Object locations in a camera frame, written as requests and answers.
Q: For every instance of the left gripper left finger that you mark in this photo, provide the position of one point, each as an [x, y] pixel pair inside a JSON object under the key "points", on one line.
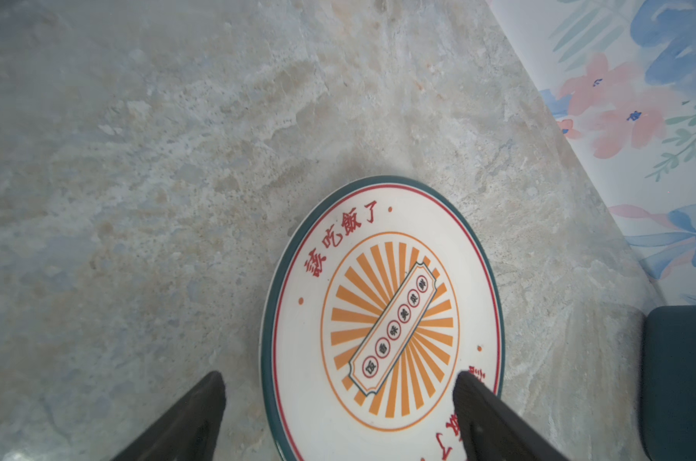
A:
{"points": [[188, 430]]}

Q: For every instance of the teal plastic bin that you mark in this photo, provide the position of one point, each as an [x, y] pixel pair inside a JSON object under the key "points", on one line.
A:
{"points": [[668, 384]]}

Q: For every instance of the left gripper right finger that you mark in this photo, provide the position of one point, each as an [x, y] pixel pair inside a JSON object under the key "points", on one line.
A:
{"points": [[490, 430]]}

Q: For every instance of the sunburst plate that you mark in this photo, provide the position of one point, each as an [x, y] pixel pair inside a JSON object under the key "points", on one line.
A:
{"points": [[382, 297]]}

